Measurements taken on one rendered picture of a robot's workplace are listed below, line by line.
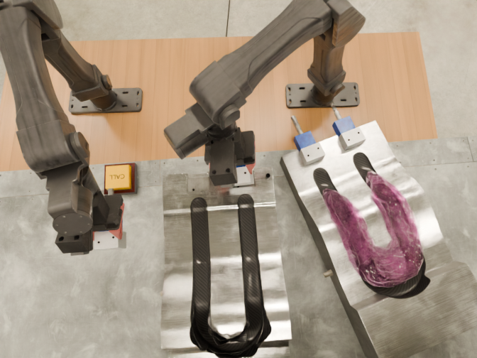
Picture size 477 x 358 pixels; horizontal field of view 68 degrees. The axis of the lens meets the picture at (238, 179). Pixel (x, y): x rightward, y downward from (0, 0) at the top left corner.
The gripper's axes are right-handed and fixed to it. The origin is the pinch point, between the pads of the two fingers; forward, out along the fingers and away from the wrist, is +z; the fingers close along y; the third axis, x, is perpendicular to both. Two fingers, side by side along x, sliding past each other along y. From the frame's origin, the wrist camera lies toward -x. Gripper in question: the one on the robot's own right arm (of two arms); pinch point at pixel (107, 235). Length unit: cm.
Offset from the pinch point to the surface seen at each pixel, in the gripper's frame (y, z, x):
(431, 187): 78, 9, 14
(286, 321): 35.6, 10.2, -16.8
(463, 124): 146, 58, 92
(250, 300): 28.8, 9.7, -12.2
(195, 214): 17.8, 4.0, 6.9
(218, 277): 22.3, 9.1, -6.7
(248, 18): 42, 26, 157
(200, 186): 19.1, 2.5, 14.0
